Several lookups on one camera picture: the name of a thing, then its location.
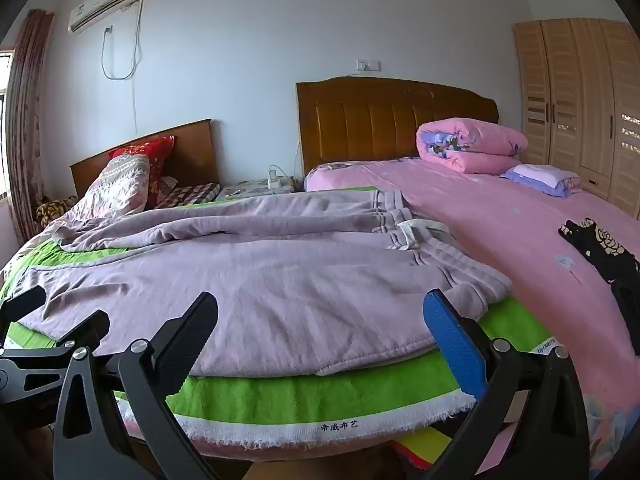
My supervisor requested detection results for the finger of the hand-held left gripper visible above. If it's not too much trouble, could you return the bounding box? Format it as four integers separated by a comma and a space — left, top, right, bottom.
12, 309, 111, 361
0, 285, 47, 322

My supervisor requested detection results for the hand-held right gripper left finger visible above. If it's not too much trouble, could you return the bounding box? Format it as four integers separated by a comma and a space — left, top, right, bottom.
52, 291, 221, 480

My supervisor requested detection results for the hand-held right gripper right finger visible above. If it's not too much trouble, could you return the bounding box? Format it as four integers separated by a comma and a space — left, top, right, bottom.
422, 288, 591, 480

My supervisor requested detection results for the lilac sweatshirt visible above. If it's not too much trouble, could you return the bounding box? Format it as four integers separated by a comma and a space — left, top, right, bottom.
20, 187, 513, 378

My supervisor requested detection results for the brown floral cloth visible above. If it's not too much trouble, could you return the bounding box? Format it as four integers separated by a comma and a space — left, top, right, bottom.
33, 195, 79, 234

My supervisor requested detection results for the pink bedsheet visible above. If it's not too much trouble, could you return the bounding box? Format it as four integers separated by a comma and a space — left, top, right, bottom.
304, 156, 640, 480

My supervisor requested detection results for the green cloth with white border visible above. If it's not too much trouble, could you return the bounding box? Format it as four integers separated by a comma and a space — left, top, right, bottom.
0, 199, 557, 450

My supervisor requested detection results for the checkered bedsheet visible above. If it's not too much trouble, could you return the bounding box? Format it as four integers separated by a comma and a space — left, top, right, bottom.
153, 182, 221, 210

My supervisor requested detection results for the pink white patterned quilt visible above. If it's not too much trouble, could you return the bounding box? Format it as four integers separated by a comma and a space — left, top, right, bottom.
34, 153, 152, 242

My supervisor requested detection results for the black floral cloth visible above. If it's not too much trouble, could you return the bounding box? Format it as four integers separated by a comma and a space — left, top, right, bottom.
558, 217, 640, 328

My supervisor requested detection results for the reddish patterned curtain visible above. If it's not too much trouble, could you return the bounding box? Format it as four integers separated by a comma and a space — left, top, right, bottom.
5, 8, 55, 245

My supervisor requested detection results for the window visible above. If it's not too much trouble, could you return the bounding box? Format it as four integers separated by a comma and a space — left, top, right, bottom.
0, 50, 17, 202

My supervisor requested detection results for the purple pillow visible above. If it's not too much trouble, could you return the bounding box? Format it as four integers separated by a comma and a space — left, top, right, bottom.
500, 163, 584, 199

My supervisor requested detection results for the small dark wooden headboard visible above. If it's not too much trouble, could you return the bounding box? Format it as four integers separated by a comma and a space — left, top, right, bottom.
69, 118, 221, 201

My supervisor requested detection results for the red floral pillow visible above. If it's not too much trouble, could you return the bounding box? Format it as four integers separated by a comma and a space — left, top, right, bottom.
108, 135, 178, 208

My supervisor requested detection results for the folded pink quilt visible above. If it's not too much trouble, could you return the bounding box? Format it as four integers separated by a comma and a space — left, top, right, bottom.
416, 117, 530, 175

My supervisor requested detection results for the large brown wooden headboard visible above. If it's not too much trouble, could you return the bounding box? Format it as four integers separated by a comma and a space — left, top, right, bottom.
295, 76, 501, 192

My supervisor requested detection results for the light wooden wardrobe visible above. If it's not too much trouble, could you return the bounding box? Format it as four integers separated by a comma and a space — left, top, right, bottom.
513, 18, 640, 221

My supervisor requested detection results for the white air conditioner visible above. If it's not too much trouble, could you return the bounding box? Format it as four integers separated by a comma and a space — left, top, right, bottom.
67, 0, 148, 35

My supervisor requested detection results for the white charger with cable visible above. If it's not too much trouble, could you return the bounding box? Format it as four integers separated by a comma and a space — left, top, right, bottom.
266, 163, 297, 192

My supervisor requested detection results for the white air conditioner cable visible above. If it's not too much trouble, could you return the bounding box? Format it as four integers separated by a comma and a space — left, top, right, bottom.
101, 0, 146, 134

